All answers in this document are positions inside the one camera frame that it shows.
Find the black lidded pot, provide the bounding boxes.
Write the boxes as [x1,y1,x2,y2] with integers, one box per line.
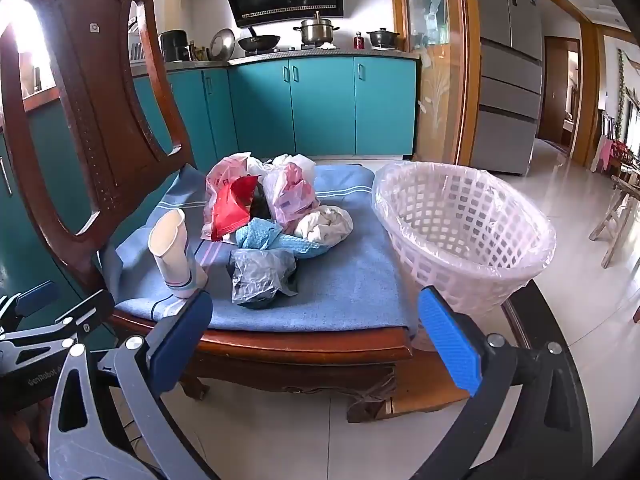
[366,28,401,51]

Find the silver refrigerator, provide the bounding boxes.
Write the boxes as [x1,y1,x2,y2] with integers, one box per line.
[470,0,545,177]

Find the brown wooden room door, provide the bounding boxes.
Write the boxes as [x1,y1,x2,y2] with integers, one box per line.
[537,36,581,146]

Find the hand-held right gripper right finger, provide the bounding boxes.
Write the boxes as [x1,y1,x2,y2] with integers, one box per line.
[417,285,596,480]

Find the wood framed glass door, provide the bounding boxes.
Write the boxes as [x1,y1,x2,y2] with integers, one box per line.
[390,0,481,166]

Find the green vine garland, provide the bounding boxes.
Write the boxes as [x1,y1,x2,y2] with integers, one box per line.
[616,49,632,141]

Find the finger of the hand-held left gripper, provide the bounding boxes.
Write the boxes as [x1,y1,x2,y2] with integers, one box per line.
[0,290,116,361]
[0,281,60,333]

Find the light blue rag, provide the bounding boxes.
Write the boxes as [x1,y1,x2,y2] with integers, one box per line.
[234,217,323,261]

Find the pink hanging cloth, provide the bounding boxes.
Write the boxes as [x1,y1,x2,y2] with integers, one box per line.
[592,137,617,172]

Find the steel cooking pot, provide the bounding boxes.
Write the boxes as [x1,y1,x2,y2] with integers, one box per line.
[293,11,341,46]

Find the carved wooden chair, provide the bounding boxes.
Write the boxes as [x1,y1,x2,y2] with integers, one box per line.
[0,0,471,423]

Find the black air fryer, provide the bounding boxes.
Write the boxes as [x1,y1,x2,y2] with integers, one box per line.
[159,30,190,63]

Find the white plastic mesh basket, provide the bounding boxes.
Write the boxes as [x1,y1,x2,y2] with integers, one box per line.
[371,161,557,353]

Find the round steel lid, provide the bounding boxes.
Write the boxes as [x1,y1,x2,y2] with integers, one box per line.
[209,28,236,59]

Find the white bag with greens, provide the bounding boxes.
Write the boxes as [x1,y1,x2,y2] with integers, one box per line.
[201,152,266,241]

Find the brown board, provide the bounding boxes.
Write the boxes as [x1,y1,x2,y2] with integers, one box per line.
[392,350,473,416]

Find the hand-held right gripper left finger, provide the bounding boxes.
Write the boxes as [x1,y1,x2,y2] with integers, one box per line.
[47,290,222,480]

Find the pink printed plastic bag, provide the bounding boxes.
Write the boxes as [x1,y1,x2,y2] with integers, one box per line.
[261,154,321,226]

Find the wooden bench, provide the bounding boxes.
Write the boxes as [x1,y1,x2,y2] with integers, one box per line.
[589,175,640,268]

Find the blue striped cloth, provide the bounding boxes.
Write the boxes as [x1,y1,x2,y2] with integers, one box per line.
[97,162,421,338]

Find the clear plastic basket liner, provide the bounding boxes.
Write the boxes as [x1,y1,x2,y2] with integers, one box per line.
[371,161,557,293]

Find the teal kitchen cabinets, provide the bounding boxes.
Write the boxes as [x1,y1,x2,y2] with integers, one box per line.
[0,52,418,311]

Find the black wok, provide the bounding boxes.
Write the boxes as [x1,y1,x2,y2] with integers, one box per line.
[236,27,282,53]

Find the white paper cup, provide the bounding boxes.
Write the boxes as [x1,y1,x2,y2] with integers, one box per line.
[148,208,208,300]

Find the grey plastic bag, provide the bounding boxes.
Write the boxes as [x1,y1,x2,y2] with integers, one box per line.
[230,248,299,309]

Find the red snack packet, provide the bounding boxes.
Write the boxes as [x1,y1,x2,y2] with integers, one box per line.
[211,176,259,242]

